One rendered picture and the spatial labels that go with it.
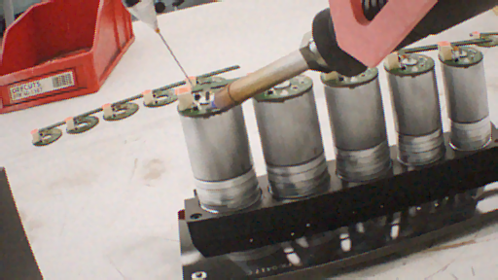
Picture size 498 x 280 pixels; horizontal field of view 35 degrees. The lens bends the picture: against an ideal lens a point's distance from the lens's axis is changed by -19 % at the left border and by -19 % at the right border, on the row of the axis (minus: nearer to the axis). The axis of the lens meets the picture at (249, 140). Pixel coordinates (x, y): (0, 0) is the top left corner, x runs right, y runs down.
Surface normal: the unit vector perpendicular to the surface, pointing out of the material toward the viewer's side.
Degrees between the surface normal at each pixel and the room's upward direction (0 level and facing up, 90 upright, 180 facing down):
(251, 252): 0
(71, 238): 0
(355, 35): 98
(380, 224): 0
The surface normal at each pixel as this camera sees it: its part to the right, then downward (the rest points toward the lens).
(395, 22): -0.65, 0.53
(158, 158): -0.19, -0.90
